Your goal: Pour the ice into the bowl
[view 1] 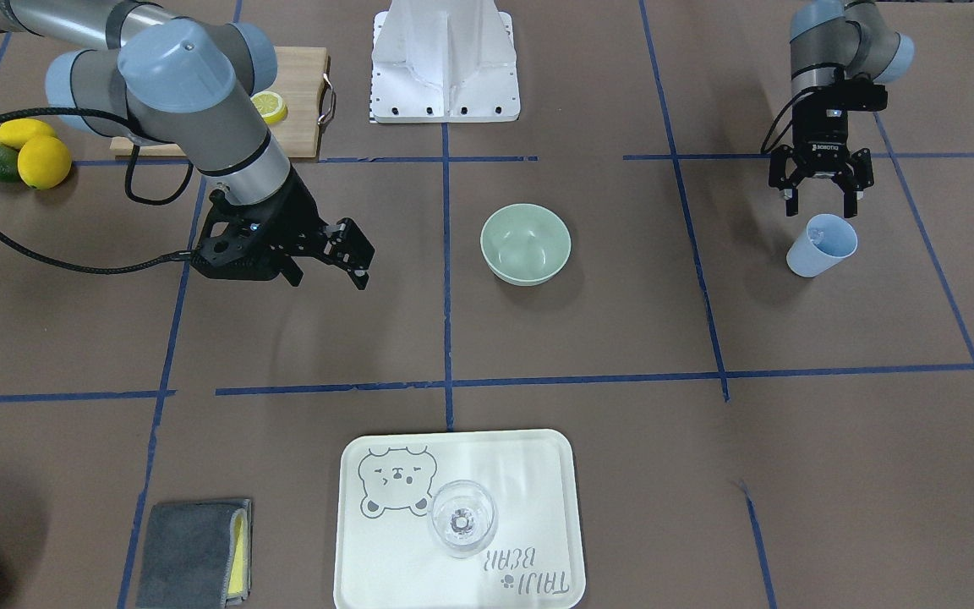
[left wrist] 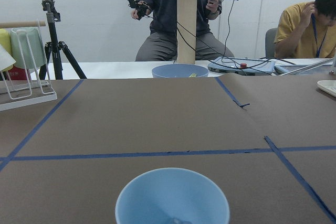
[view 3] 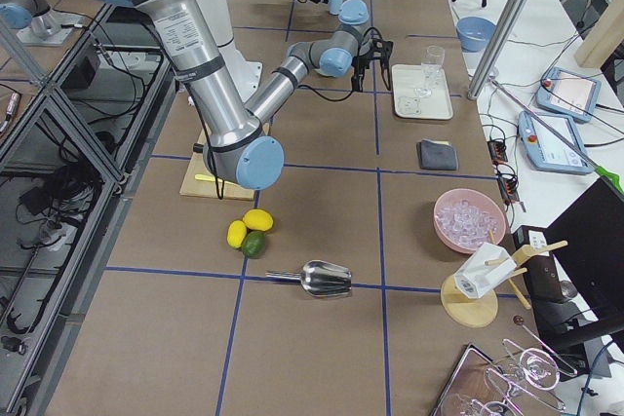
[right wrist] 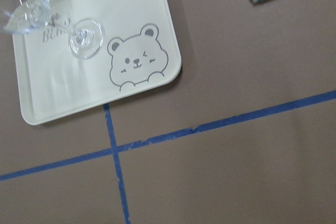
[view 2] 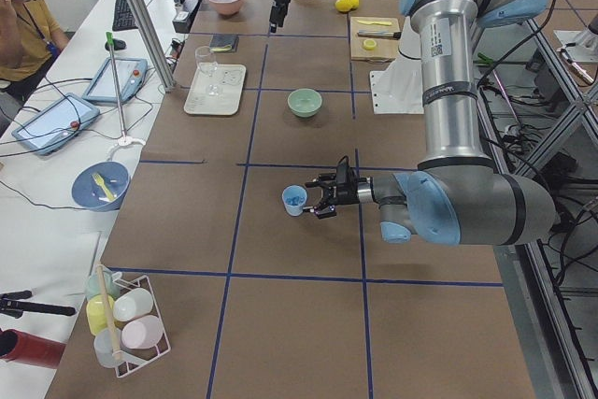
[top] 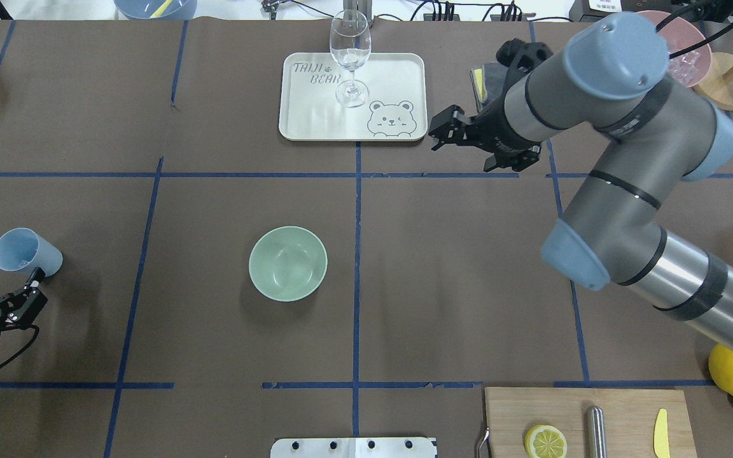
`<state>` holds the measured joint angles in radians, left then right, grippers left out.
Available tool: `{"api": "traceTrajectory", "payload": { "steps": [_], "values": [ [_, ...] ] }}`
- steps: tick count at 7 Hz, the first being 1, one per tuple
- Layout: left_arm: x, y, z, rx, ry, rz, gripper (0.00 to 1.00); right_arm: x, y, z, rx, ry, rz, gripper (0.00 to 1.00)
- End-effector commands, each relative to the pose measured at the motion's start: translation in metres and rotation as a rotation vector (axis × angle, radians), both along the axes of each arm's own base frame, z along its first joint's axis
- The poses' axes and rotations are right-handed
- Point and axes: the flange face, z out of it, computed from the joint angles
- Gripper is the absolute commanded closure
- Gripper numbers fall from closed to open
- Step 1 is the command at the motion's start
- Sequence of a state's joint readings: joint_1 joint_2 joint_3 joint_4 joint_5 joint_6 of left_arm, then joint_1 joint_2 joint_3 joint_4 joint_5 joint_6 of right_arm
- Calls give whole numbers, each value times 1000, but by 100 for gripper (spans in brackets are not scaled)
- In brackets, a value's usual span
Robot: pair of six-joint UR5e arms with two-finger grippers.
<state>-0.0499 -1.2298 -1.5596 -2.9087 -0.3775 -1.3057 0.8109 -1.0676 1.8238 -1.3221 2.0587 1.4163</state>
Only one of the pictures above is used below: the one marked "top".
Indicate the steel muddler black tip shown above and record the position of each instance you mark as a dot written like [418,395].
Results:
[596,432]

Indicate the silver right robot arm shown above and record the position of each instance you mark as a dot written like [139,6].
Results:
[614,76]

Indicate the pink bowl of ice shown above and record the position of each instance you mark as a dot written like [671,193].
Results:
[691,68]

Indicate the cream bear tray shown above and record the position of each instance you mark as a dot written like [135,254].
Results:
[396,109]

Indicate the clear wine glass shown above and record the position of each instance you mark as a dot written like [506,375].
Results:
[350,45]

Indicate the wooden cutting board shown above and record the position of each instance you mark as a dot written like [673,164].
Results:
[628,419]

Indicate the yellow lemon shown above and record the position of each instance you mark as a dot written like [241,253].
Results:
[720,366]

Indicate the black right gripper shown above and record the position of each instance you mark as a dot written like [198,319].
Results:
[492,132]

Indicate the lemon half slice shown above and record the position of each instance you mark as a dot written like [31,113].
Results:
[544,440]

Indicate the blue bowl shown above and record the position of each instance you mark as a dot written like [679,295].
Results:
[157,10]

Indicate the light blue plastic cup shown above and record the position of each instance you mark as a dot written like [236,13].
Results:
[22,250]

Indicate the light green bowl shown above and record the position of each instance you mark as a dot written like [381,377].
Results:
[288,263]

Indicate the grey folded cloth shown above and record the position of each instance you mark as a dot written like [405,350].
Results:
[488,81]

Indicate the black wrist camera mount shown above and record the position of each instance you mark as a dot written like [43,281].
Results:
[520,59]

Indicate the yellow plastic knife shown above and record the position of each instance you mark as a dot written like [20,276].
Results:
[660,439]

